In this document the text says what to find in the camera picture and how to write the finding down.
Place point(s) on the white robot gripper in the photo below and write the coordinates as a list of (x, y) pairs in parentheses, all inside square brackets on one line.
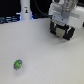
[(73, 18)]

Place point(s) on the green lid kcup pod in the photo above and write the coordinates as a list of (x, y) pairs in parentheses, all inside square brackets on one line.
[(17, 64)]

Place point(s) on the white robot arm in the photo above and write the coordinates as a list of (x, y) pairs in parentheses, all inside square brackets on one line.
[(67, 5)]

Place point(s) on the dark electronics with blue lights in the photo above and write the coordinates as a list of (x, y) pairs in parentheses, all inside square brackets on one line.
[(10, 19)]

